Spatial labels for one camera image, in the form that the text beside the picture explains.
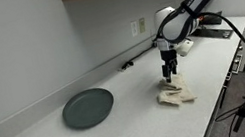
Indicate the black flat board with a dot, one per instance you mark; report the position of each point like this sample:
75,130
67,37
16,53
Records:
217,32

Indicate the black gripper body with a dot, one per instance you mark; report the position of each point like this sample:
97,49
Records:
169,58

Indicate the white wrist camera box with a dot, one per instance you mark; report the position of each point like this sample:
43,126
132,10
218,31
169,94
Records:
186,48

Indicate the black angled panel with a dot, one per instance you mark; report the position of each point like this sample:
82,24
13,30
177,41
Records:
216,20

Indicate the beige wall plate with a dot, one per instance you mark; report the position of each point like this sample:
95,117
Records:
142,25

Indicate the dark green plate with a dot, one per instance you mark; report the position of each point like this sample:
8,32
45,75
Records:
88,107

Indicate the beige kitchen towel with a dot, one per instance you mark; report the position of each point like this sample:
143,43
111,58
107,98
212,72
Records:
174,95

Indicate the black stand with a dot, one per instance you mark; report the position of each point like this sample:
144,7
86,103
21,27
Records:
242,113

